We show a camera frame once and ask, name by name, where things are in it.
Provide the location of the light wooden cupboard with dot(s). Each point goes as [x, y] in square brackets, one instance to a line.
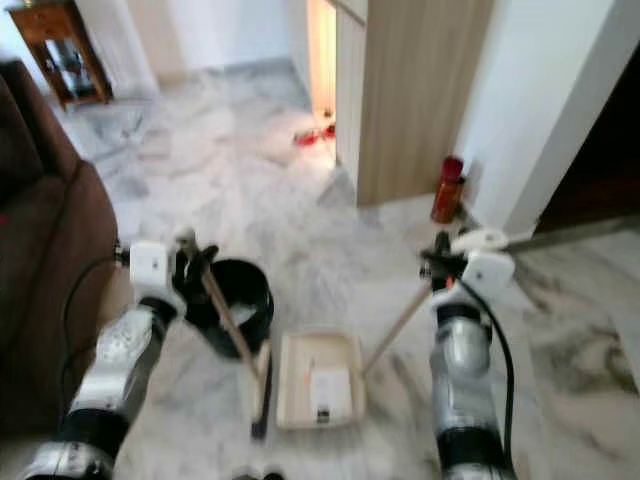
[420, 100]

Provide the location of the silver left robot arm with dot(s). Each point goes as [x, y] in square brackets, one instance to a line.
[115, 375]

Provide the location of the dark wooden staircase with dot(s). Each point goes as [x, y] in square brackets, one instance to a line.
[600, 150]

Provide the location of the black round bin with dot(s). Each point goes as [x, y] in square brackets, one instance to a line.
[250, 300]

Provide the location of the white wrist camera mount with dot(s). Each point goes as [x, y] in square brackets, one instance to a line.
[150, 266]
[490, 270]

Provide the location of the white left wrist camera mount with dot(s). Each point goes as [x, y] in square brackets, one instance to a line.
[150, 266]

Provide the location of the red bottle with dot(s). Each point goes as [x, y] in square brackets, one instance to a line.
[448, 190]

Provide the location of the wooden glass side cabinet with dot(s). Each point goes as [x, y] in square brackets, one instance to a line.
[65, 50]

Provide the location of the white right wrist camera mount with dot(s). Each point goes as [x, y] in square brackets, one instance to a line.
[490, 270]

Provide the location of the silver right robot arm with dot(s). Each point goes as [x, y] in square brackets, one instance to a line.
[465, 370]

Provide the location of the small red floor item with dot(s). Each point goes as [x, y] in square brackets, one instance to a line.
[312, 136]

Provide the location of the brown sofa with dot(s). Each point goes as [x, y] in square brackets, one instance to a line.
[50, 250]

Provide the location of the white paper piece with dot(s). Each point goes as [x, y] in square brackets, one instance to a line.
[330, 392]

